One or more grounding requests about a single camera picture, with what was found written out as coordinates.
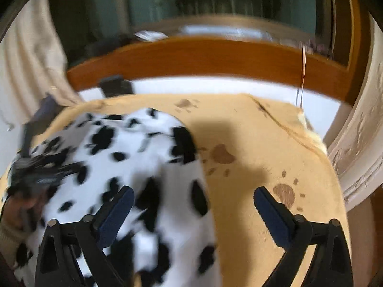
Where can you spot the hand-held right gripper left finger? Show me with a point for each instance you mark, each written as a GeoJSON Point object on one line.
{"type": "Point", "coordinates": [116, 218]}

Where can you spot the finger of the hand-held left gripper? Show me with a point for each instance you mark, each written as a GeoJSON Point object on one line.
{"type": "Point", "coordinates": [65, 169]}

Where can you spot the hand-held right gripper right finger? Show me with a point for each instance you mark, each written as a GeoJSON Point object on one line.
{"type": "Point", "coordinates": [272, 218]}

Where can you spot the cow print fleece garment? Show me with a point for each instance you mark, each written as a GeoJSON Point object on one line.
{"type": "Point", "coordinates": [143, 161]}

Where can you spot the person's left hand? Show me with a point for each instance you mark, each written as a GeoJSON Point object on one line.
{"type": "Point", "coordinates": [19, 212]}

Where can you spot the yellow paw print blanket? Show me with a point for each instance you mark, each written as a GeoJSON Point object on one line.
{"type": "Point", "coordinates": [263, 143]}

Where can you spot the small black box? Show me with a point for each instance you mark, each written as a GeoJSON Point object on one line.
{"type": "Point", "coordinates": [115, 86]}

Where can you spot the white mattress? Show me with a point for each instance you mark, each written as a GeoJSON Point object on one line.
{"type": "Point", "coordinates": [209, 86]}

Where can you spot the white paper packet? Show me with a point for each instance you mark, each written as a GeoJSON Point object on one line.
{"type": "Point", "coordinates": [149, 36]}

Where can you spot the wooden headboard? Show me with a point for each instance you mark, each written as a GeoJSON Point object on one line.
{"type": "Point", "coordinates": [209, 56]}

